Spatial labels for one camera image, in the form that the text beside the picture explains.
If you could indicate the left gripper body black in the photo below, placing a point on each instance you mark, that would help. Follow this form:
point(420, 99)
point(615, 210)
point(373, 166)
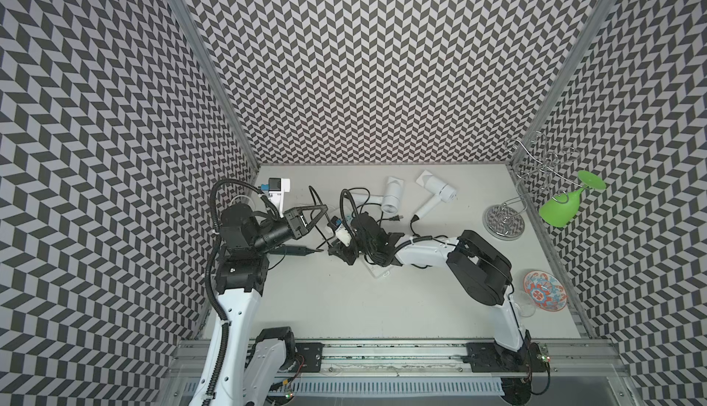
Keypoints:
point(294, 224)

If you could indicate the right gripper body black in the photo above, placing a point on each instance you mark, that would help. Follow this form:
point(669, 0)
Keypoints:
point(365, 247)

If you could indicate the white power strip colourful sockets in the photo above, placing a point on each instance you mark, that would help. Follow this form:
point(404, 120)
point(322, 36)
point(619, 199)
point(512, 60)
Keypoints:
point(381, 271)

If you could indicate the white blow dryer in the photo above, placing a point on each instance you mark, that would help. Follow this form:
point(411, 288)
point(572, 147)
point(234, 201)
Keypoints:
point(440, 190)
point(389, 201)

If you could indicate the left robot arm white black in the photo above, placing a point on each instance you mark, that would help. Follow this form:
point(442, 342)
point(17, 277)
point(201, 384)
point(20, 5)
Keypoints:
point(238, 371)

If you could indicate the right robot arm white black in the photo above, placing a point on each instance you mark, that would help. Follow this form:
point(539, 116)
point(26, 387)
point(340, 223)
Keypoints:
point(483, 272)

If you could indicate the clear drinking glass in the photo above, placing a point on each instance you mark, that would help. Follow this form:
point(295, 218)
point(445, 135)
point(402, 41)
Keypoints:
point(524, 305)

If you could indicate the colourful patterned ceramic bowl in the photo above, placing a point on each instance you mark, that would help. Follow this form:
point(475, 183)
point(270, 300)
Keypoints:
point(546, 291)

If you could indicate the green plastic wine glass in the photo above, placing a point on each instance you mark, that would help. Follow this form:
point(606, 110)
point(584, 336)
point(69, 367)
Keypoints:
point(562, 208)

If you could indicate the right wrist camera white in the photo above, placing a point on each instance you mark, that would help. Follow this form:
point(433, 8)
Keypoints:
point(343, 235)

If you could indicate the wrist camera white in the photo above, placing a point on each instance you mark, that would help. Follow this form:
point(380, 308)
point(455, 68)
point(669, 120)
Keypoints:
point(276, 188)
point(343, 235)

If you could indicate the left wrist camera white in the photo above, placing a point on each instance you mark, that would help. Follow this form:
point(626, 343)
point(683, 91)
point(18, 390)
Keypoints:
point(276, 188)

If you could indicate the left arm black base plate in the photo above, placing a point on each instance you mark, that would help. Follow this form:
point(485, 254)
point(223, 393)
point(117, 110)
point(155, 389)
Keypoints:
point(308, 358)

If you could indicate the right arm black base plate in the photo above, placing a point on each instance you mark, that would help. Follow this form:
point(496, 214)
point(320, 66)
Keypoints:
point(489, 357)

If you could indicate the metal wire glass rack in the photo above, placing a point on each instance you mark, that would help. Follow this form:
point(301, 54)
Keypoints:
point(540, 166)

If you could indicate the aluminium front rail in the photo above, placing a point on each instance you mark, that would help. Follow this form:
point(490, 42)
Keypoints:
point(448, 357)

